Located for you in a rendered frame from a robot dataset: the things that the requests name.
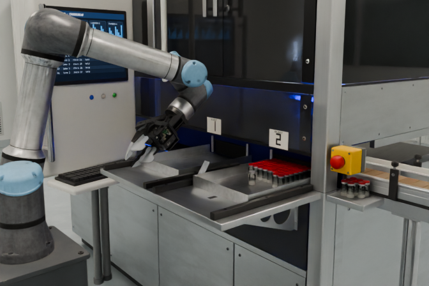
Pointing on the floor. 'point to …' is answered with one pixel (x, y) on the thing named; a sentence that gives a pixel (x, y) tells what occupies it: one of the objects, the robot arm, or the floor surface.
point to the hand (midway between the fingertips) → (129, 159)
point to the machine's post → (326, 119)
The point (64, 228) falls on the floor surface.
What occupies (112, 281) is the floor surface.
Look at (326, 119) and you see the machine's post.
